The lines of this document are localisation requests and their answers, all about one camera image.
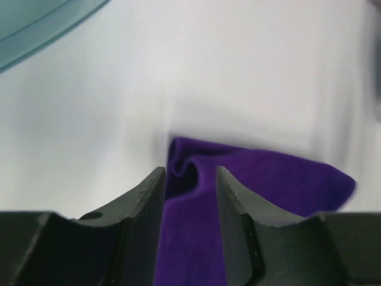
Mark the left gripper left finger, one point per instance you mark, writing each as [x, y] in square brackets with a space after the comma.
[115, 244]

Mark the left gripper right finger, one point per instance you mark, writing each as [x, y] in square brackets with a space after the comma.
[266, 245]

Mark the purple microfiber towel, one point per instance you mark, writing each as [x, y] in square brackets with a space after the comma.
[190, 250]

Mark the translucent blue plastic tray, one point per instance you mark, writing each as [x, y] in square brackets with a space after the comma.
[29, 26]

